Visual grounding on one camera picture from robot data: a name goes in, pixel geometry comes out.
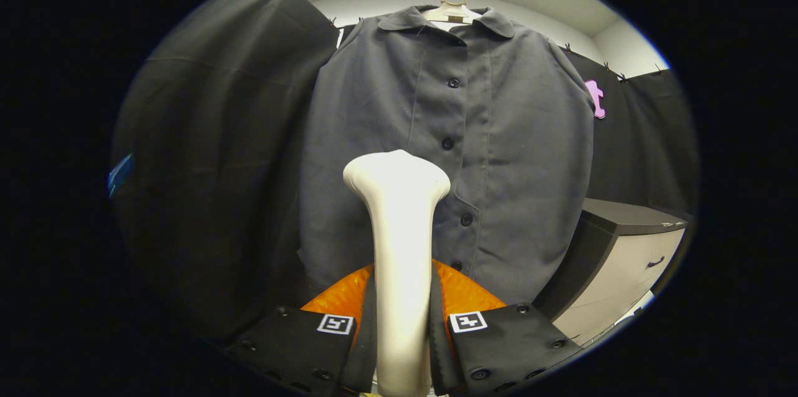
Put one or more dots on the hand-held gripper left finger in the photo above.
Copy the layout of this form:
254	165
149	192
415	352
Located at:
368	347

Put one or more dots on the cream clothes hanger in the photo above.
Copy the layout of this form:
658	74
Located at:
452	10

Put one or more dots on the black backdrop cloth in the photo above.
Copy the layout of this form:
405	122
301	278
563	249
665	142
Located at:
218	135

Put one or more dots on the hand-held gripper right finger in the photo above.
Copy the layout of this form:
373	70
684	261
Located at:
438	347

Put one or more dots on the dark grey button shirt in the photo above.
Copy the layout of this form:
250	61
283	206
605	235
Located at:
517	166

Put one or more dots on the grey drawer cabinet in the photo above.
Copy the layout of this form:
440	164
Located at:
623	272

